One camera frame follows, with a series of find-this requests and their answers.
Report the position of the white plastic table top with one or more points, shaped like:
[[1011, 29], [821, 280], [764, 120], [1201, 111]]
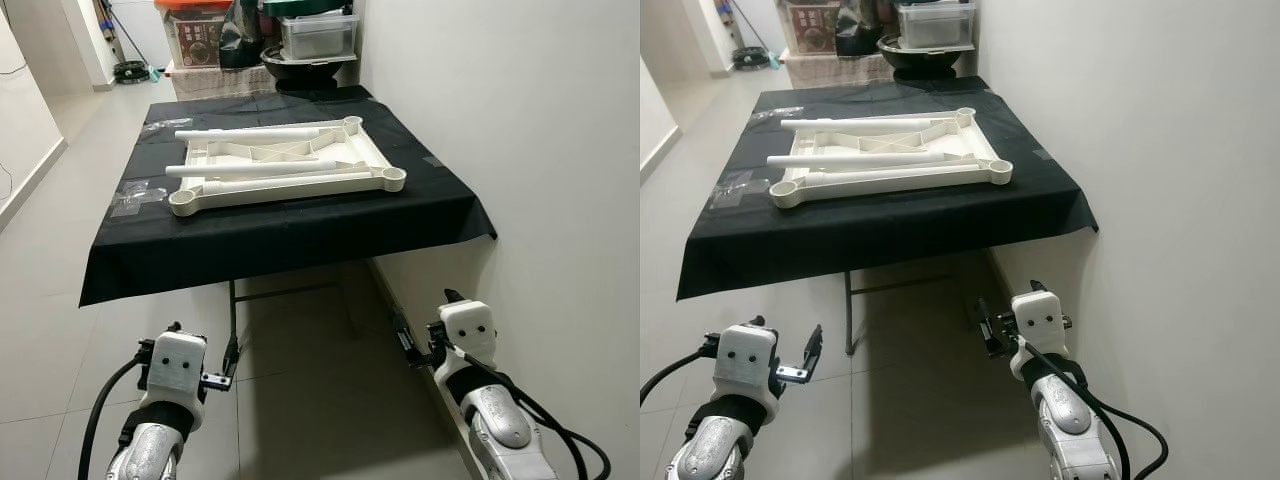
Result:
[[965, 140], [355, 150]]

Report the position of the white plastic table leg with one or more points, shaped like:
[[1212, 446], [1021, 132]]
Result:
[[850, 160], [250, 168], [890, 176], [850, 123], [250, 132], [290, 182]]

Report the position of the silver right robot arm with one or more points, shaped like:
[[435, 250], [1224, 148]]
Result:
[[1065, 410], [500, 425]]

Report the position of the black tablecloth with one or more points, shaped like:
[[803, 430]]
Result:
[[300, 235], [900, 230]]

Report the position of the crumpled clear tape piece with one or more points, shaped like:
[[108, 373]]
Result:
[[738, 188], [135, 197]]

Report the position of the clear plastic bag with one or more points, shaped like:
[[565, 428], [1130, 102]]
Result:
[[165, 122], [770, 115]]

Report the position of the beige patterned cloth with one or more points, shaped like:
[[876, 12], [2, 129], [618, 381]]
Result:
[[830, 72], [210, 82]]

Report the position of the mop with teal head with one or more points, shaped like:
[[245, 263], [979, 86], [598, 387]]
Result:
[[773, 60], [155, 73]]

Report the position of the clear lidded plastic container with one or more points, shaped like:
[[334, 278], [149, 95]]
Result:
[[320, 38], [935, 28]]

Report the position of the shiny black plastic bag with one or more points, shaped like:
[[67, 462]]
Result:
[[240, 40], [860, 30]]

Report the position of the dark green round lid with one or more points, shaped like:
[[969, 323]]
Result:
[[310, 6]]

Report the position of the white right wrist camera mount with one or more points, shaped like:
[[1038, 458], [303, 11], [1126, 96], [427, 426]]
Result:
[[470, 330], [1038, 322]]

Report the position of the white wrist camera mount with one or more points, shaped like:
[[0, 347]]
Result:
[[1038, 322], [470, 330], [748, 360], [175, 365]]

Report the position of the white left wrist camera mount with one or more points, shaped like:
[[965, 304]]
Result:
[[175, 365], [748, 360]]

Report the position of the black metal folding table frame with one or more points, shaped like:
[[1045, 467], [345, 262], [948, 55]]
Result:
[[233, 300], [849, 310]]

